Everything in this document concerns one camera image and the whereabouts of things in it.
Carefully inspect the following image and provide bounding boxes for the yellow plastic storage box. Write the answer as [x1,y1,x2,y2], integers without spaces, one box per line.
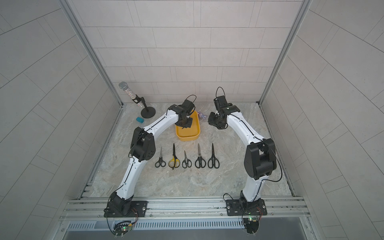
[175,111,201,142]

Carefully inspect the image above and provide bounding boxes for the all black scissors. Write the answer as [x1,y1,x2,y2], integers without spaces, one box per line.
[208,144,220,169]

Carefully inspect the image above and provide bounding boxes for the small black scissors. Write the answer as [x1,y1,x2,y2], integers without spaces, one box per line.
[182,151,192,169]

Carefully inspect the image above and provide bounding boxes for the yellow handle black scissors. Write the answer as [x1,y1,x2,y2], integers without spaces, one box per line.
[168,144,181,170]

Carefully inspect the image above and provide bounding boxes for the silver blade black scissors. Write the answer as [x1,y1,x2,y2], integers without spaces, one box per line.
[195,144,207,169]

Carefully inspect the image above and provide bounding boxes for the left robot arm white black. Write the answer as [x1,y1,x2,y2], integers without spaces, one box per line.
[104,100,195,218]

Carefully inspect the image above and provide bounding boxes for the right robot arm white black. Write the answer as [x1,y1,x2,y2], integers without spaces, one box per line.
[208,104,277,216]

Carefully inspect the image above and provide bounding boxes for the purple toy figure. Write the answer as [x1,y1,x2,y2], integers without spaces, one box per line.
[198,112,207,120]

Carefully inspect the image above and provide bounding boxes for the teal eraser block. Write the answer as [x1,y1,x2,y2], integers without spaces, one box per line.
[136,117,145,124]

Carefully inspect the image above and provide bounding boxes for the glitter silver microphone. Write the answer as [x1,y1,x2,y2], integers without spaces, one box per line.
[119,82,144,108]

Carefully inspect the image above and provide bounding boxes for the right circuit board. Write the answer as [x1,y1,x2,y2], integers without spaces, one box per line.
[242,218,260,234]

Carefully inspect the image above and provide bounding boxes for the circuit board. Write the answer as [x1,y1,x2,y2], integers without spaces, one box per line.
[242,218,260,234]
[114,221,133,238]

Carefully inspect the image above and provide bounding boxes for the left circuit board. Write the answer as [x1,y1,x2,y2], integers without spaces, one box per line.
[114,221,133,238]

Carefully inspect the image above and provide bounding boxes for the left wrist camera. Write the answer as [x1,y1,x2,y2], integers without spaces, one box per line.
[180,99,195,116]

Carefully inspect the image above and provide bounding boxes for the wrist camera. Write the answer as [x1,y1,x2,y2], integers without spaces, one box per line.
[214,96,240,115]
[180,99,195,116]

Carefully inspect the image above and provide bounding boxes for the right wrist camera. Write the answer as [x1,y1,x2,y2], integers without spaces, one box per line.
[214,96,240,115]

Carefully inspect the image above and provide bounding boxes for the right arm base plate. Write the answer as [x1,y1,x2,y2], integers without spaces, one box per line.
[225,199,268,217]

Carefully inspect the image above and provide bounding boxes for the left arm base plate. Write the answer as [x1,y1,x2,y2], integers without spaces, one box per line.
[104,201,148,218]

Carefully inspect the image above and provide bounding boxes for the aluminium frame rail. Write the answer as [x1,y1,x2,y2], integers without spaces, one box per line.
[58,195,311,223]

